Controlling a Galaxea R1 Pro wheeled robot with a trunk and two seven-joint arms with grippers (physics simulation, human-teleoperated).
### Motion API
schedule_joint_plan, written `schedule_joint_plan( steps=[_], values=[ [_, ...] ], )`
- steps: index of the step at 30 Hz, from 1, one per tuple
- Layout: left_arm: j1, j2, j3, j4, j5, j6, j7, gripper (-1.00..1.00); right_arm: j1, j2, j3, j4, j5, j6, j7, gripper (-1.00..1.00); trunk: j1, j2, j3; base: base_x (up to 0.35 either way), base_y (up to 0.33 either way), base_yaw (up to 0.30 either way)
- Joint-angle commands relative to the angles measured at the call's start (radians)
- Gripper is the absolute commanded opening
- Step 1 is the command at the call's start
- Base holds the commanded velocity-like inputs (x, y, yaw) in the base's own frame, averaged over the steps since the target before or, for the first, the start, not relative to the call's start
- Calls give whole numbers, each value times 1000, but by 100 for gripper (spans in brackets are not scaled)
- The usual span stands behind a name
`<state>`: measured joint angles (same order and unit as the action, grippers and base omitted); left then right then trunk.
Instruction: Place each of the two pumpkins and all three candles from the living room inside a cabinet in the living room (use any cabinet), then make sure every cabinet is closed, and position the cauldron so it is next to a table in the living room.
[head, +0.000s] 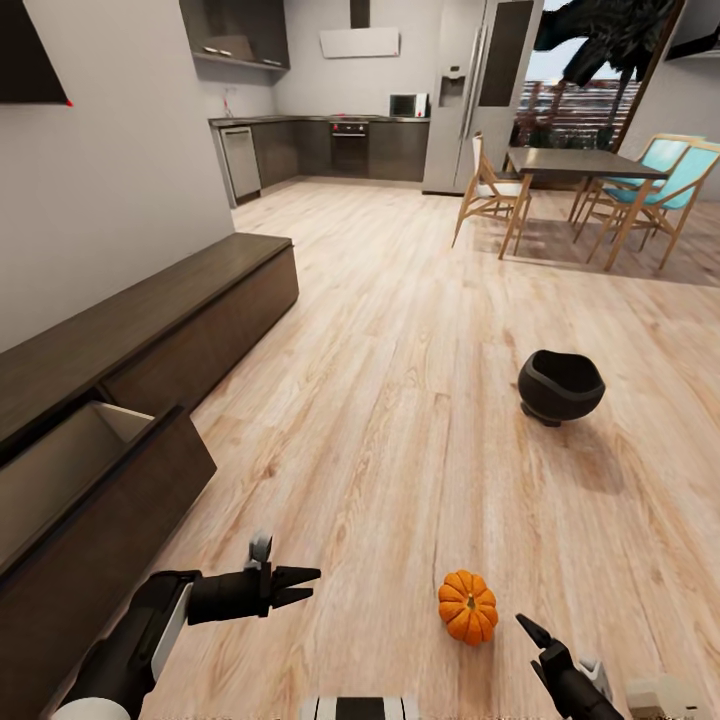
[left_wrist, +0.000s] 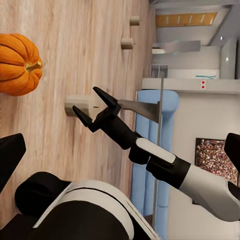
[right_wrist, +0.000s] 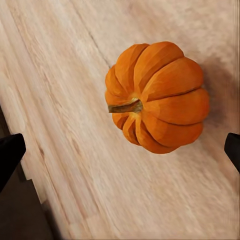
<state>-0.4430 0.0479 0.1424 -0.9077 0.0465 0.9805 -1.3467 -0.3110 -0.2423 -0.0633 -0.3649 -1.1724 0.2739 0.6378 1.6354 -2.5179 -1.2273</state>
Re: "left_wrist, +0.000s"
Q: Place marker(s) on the picture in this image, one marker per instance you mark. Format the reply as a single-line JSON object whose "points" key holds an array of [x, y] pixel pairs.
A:
{"points": [[211, 156]]}

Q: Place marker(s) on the sofa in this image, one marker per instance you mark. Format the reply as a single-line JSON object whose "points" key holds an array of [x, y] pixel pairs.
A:
{"points": [[142, 182]]}

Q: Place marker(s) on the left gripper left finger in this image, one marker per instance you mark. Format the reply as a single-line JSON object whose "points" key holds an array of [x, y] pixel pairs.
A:
{"points": [[12, 150]]}

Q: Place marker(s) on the pillar candle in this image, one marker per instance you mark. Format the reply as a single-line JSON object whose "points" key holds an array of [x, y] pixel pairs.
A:
{"points": [[85, 103], [127, 43], [134, 20]]}

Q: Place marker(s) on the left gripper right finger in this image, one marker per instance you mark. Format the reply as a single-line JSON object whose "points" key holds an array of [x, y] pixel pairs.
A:
{"points": [[232, 149]]}

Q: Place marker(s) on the pumpkin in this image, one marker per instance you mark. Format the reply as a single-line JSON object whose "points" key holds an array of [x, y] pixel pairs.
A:
{"points": [[20, 65]]}

